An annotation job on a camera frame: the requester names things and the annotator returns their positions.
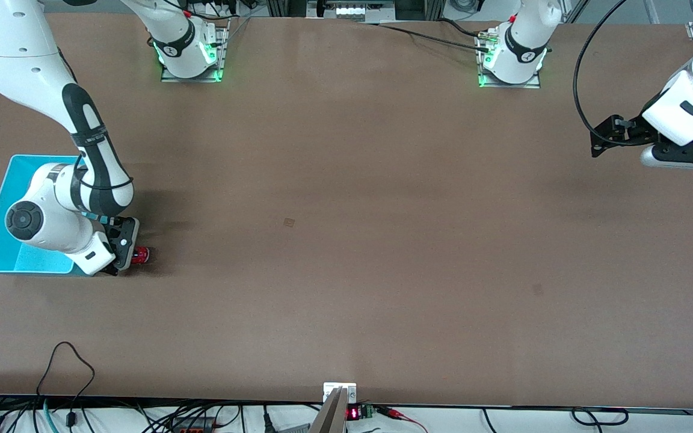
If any aluminium profile bar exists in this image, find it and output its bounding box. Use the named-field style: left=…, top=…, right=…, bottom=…
left=563, top=0, right=591, bottom=23

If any black power strip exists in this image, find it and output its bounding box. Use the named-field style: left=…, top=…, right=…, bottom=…
left=169, top=416, right=218, bottom=431

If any white power strip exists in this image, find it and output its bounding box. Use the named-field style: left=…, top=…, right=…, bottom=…
left=334, top=3, right=395, bottom=19

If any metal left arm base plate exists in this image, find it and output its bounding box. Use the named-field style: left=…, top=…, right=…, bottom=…
left=477, top=29, right=542, bottom=90

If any thin black looped cable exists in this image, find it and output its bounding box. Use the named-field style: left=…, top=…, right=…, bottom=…
left=37, top=342, right=96, bottom=429

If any teal cable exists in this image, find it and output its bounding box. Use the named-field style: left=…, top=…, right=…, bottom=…
left=42, top=399, right=60, bottom=433

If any black cable on table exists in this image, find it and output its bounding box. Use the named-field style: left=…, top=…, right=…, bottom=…
left=437, top=18, right=494, bottom=38
left=359, top=22, right=490, bottom=54

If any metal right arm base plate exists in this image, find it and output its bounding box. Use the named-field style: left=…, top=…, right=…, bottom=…
left=160, top=17, right=230, bottom=84

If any grey camera mount bar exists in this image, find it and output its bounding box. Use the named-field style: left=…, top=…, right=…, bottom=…
left=307, top=388, right=347, bottom=433

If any white metal bracket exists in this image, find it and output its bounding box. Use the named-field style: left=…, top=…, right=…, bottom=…
left=323, top=382, right=357, bottom=404

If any black coiled cable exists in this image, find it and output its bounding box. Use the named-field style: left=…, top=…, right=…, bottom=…
left=571, top=407, right=630, bottom=427

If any black metal frame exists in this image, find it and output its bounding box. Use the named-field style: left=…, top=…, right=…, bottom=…
left=265, top=0, right=446, bottom=23

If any red wire with clip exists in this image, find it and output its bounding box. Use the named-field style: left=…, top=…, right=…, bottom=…
left=375, top=406, right=428, bottom=433

